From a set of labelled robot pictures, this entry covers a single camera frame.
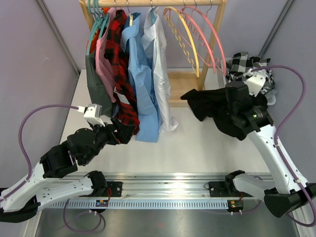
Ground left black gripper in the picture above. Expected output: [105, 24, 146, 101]
[82, 118, 136, 165]

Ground black white plaid shirt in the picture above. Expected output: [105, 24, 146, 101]
[225, 52, 276, 95]

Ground pink hanger of plaid shirt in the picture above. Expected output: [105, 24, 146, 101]
[179, 6, 225, 73]

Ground pink hanger of grey shirt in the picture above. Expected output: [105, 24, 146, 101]
[185, 6, 227, 73]

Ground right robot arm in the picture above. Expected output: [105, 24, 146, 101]
[224, 81, 316, 217]

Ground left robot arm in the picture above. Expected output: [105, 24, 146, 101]
[0, 118, 135, 223]

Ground pink shirt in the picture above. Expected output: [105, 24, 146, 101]
[95, 7, 117, 103]

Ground light blue shirt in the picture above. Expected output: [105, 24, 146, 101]
[120, 12, 160, 143]

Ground red black plaid shirt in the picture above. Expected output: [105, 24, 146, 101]
[104, 10, 140, 135]

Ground wooden hanger of blue shirt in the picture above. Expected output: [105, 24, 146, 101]
[129, 13, 134, 27]

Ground teal hanger of white shirt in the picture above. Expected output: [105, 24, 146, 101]
[150, 6, 158, 24]

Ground dark grey garment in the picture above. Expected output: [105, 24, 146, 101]
[85, 50, 114, 117]

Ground wooden clothes rack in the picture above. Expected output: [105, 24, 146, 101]
[79, 0, 227, 107]

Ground teal hangers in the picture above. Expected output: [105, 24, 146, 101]
[86, 0, 110, 56]

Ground orange garment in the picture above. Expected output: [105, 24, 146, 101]
[86, 7, 110, 55]

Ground white plastic basket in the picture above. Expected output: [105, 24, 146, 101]
[223, 61, 277, 106]

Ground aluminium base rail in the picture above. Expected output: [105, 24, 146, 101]
[49, 173, 253, 209]

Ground floor purple cable left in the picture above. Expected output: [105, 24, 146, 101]
[63, 198, 107, 234]

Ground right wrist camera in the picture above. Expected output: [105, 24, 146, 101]
[244, 69, 266, 97]

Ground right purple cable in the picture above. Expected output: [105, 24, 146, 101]
[251, 65, 316, 227]

